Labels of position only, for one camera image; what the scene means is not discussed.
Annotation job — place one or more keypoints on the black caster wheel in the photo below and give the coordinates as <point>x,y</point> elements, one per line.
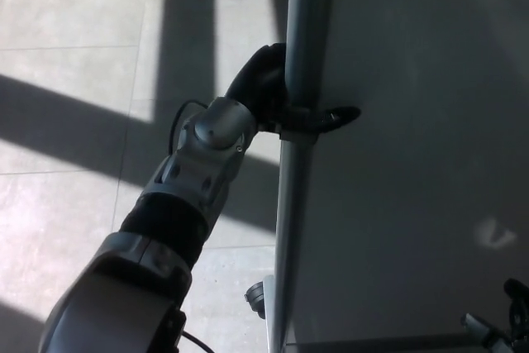
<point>255,297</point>

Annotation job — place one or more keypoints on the grey appliance door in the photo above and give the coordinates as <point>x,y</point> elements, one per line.
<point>413,163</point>

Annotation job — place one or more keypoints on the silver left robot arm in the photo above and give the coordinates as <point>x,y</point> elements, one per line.
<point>206,142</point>

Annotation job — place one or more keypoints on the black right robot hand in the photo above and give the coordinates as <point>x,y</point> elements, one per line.
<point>516,311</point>

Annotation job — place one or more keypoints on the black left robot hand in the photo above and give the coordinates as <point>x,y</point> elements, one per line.
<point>258,76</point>

